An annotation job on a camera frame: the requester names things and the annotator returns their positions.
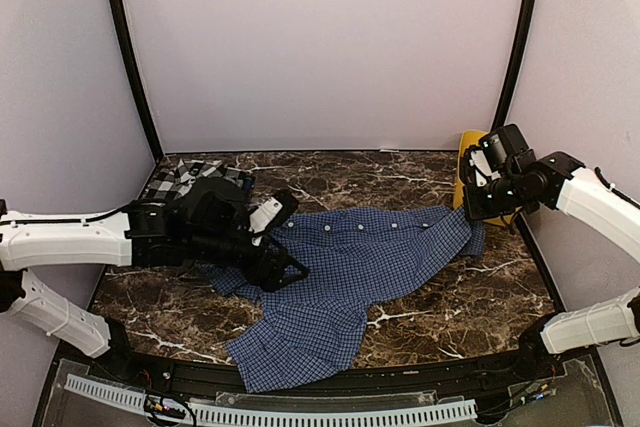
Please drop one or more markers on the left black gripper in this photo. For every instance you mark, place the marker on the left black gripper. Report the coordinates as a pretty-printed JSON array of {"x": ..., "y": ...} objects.
[{"x": 270, "y": 280}]

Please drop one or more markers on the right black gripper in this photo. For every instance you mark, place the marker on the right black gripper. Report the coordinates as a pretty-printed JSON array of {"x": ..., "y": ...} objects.
[{"x": 475, "y": 210}]

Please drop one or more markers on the yellow plastic basket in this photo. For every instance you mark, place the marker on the yellow plastic basket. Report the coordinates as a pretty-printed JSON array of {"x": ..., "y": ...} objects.
[{"x": 468, "y": 138}]

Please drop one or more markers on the blue checked long sleeve shirt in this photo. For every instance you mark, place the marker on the blue checked long sleeve shirt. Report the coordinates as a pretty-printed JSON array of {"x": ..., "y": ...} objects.
[{"x": 357, "y": 257}]

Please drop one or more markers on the black white plaid shirt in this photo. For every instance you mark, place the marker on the black white plaid shirt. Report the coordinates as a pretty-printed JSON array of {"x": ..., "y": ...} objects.
[{"x": 172, "y": 182}]

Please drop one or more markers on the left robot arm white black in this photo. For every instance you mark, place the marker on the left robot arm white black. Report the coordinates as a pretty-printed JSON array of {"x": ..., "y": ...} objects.
[{"x": 212, "y": 223}]

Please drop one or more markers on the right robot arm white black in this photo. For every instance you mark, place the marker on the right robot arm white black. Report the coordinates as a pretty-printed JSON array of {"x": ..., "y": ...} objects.
[{"x": 500, "y": 177}]

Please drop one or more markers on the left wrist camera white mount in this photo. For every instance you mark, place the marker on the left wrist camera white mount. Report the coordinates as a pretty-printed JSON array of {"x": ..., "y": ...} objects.
[{"x": 272, "y": 213}]

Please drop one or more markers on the white slotted cable duct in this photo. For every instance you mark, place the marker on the white slotted cable duct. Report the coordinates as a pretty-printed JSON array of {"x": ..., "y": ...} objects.
[{"x": 251, "y": 410}]

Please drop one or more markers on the right black corner post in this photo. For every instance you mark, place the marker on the right black corner post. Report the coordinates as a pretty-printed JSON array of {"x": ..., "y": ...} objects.
[{"x": 515, "y": 62}]

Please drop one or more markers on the black corner post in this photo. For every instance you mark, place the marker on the black corner post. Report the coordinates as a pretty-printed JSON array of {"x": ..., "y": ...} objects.
[
  {"x": 515, "y": 62},
  {"x": 128, "y": 56}
]

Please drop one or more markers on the left black corner post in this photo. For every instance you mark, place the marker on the left black corner post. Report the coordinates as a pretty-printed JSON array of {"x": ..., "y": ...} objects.
[{"x": 128, "y": 56}]

